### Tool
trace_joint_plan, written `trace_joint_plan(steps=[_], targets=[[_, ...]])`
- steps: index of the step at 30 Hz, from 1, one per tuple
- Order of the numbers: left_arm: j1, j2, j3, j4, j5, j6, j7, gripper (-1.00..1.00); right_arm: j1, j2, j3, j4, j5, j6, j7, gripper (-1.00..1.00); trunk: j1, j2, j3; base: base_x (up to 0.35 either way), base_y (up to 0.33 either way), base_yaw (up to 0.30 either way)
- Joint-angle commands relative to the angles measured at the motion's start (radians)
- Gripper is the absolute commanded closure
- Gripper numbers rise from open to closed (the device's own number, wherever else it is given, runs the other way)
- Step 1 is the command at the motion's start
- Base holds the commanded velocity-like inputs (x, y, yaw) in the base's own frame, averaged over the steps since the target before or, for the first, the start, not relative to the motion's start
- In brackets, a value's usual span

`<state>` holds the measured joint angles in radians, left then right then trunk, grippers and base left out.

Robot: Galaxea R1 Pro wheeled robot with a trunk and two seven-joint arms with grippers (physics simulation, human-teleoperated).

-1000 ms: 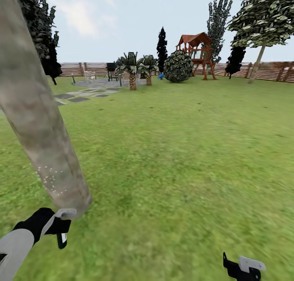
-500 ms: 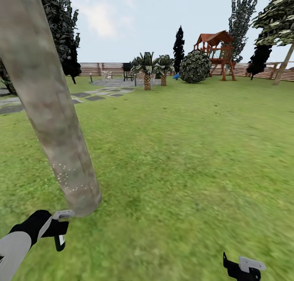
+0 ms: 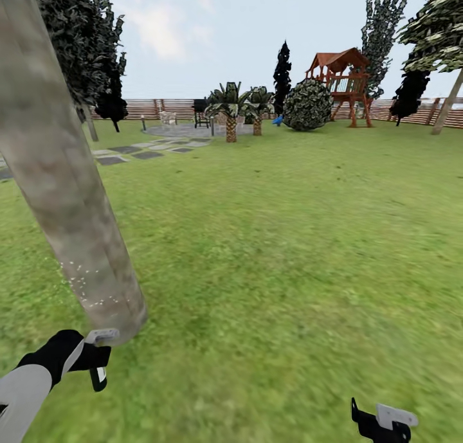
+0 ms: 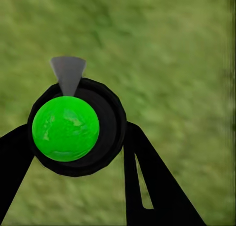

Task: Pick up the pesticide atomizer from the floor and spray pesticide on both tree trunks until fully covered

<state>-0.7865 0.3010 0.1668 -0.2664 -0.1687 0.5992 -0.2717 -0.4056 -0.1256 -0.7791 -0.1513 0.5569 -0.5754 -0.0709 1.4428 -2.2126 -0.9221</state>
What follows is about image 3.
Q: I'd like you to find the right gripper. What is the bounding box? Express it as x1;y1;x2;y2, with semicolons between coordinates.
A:
352;406;410;443

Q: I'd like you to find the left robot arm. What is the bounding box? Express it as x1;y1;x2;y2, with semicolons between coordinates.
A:
0;328;120;443

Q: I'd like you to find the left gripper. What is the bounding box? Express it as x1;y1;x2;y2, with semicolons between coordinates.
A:
69;345;111;372

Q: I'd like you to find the pesticide atomizer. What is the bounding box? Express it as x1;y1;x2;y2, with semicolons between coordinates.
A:
89;367;107;392

